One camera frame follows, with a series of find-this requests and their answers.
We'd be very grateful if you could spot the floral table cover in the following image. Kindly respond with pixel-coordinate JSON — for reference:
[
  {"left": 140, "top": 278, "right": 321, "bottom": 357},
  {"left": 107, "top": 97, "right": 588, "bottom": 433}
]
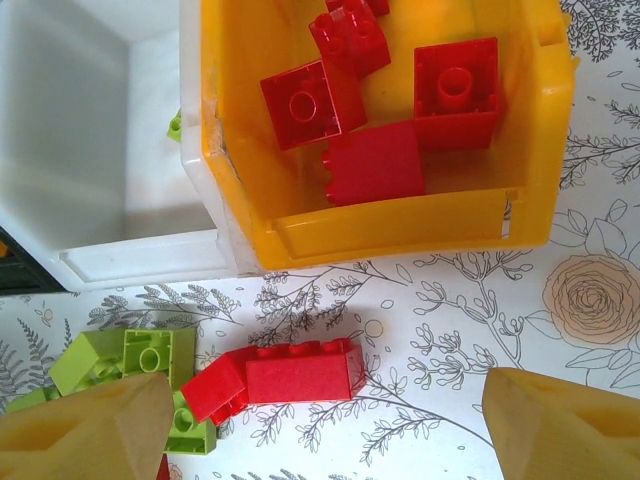
[{"left": 0, "top": 0, "right": 640, "bottom": 480}]

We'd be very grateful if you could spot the white plastic bin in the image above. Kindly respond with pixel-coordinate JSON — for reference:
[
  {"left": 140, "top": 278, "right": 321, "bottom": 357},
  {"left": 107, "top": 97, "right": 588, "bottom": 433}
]
[{"left": 0, "top": 0, "right": 261, "bottom": 296}]

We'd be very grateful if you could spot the orange plastic bin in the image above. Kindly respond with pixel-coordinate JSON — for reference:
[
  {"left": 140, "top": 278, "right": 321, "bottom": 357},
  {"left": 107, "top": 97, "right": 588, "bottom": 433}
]
[{"left": 199, "top": 0, "right": 576, "bottom": 274}]

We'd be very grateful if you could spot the black plastic bin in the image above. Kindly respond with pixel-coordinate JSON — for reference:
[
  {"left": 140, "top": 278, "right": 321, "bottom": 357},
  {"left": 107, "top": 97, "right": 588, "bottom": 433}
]
[{"left": 0, "top": 224, "right": 69, "bottom": 296}]

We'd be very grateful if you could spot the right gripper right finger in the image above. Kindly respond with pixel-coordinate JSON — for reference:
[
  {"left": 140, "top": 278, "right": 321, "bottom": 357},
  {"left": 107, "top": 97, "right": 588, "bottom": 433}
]
[{"left": 482, "top": 367, "right": 640, "bottom": 480}]

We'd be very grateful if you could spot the long red lego brick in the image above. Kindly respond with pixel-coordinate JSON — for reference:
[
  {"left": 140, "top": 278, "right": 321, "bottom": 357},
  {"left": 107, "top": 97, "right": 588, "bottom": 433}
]
[{"left": 244, "top": 337, "right": 369, "bottom": 405}]

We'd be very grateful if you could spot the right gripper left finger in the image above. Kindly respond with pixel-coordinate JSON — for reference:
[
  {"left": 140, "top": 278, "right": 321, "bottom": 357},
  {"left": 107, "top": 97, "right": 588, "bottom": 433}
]
[{"left": 0, "top": 372, "right": 174, "bottom": 480}]

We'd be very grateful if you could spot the green lego brick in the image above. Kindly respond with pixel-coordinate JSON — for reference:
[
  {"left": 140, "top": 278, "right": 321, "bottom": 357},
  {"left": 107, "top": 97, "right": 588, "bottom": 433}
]
[
  {"left": 122, "top": 328, "right": 197, "bottom": 401},
  {"left": 162, "top": 392, "right": 219, "bottom": 456},
  {"left": 167, "top": 107, "right": 186, "bottom": 144},
  {"left": 48, "top": 332, "right": 126, "bottom": 396},
  {"left": 4, "top": 387, "right": 61, "bottom": 414}
]

